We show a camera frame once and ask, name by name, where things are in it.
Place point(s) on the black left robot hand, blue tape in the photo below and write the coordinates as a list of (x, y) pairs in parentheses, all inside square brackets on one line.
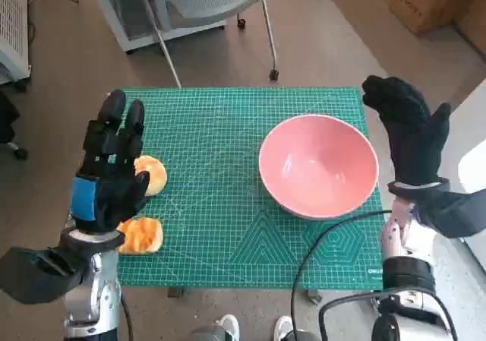
[(110, 189)]

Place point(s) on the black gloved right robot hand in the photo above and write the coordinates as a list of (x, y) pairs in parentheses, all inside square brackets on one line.
[(412, 139)]

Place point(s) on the round golden bread bun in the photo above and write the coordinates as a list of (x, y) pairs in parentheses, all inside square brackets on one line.
[(156, 174)]

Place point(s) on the orange bread slice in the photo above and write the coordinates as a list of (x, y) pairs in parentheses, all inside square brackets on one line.
[(142, 236)]

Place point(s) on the pink bowl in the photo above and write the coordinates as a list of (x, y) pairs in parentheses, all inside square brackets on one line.
[(319, 166)]

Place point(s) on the white side table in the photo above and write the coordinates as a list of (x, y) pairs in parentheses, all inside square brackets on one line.
[(471, 120)]

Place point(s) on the green cutting mat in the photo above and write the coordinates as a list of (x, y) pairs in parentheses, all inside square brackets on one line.
[(212, 147)]

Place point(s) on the black office chair base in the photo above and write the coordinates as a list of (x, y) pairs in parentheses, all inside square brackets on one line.
[(7, 124)]

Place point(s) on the plain brown cardboard box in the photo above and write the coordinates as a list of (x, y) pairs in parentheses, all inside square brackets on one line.
[(472, 29)]

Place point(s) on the cardboard box with black print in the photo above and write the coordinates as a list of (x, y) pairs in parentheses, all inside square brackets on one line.
[(425, 3)]

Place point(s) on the grey robot torso part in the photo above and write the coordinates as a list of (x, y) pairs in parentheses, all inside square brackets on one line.
[(209, 334)]

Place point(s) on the white shoe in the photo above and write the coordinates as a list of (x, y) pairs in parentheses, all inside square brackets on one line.
[(284, 327), (229, 327)]

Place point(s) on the white perforated metal machine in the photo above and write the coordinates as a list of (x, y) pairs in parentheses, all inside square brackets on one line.
[(13, 26)]

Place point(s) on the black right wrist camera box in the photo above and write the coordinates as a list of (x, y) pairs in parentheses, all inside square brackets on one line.
[(452, 215)]

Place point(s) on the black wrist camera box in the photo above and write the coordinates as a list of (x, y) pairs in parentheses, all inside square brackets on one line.
[(452, 215), (34, 276)]

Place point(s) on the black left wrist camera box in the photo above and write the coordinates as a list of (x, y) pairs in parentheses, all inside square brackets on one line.
[(34, 276)]

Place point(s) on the metal table bracket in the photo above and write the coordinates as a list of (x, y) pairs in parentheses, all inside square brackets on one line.
[(314, 297)]

